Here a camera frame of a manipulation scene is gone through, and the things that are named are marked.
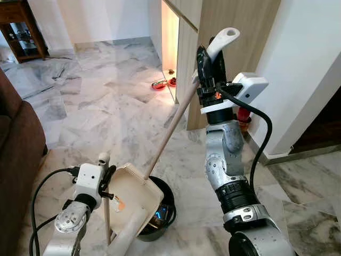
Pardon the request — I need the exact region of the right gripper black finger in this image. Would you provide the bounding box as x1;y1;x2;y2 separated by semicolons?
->
213;50;228;86
196;45;210;89

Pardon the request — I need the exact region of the beige long-handled dustpan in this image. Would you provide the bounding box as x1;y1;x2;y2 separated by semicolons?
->
105;28;240;256

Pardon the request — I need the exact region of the beige broom with purple bristles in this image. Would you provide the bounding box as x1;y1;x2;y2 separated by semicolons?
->
98;152;112;247

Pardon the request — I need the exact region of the red spray can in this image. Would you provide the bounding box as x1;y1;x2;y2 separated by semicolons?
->
237;107;252;132

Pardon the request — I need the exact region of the red pet bowl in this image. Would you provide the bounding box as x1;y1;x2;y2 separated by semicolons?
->
151;78;177;90

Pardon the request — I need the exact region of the black metal waste bin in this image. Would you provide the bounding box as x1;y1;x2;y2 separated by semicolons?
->
137;176;176;242

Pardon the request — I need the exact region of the brown sofa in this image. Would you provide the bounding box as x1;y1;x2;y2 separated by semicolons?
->
0;69;47;256

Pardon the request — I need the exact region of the dark wooden staircase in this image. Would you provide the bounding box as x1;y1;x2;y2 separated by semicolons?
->
290;88;341;155

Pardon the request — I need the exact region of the dark wooden display cabinet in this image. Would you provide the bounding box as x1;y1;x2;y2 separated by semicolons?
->
0;0;48;63

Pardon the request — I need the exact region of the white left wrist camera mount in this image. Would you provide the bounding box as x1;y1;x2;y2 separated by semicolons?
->
75;163;103;198

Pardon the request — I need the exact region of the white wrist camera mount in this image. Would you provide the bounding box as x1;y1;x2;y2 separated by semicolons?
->
201;73;270;113
75;163;103;198

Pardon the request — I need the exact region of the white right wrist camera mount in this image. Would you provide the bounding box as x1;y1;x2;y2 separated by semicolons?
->
201;73;270;113

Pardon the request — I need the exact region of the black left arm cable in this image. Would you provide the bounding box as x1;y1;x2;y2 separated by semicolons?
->
29;166;80;256

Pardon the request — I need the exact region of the tall wooden wall cabinet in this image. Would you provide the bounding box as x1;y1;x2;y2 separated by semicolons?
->
161;0;282;131

